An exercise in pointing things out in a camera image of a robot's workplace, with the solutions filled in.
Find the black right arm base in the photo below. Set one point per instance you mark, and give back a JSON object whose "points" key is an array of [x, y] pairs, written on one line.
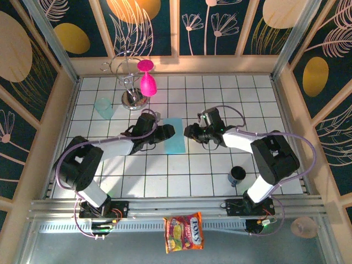
{"points": [[233, 207]]}

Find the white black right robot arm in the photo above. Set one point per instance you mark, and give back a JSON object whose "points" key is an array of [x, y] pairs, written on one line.
{"points": [[275, 159]]}

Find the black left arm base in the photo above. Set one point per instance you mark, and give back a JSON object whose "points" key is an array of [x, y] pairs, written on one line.
{"points": [[118, 209]]}

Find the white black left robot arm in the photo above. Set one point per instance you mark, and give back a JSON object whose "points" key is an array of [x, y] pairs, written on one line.
{"points": [[82, 165]]}

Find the pink wine glass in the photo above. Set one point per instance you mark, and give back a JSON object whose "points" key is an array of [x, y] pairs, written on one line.
{"points": [[148, 85]]}

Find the translucent teal plastic cup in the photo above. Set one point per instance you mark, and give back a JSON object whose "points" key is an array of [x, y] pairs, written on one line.
{"points": [[104, 108]]}

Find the dark metal mug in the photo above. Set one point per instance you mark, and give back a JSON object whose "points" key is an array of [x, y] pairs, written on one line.
{"points": [[237, 174]]}

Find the orange candy bag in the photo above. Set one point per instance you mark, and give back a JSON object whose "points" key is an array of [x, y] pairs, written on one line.
{"points": [[183, 232]]}

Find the small black electronics module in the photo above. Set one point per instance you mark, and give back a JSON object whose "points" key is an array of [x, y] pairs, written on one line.
{"points": [[103, 226], [258, 225]]}

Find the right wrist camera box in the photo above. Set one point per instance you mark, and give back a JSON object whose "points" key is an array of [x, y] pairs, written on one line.
{"points": [[204, 116]]}

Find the aluminium mounting rail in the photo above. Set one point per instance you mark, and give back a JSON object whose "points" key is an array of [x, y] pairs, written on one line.
{"points": [[170, 204]]}

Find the aluminium frame post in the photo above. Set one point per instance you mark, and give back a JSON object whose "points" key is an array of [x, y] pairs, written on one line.
{"points": [[295, 38], [52, 41]]}

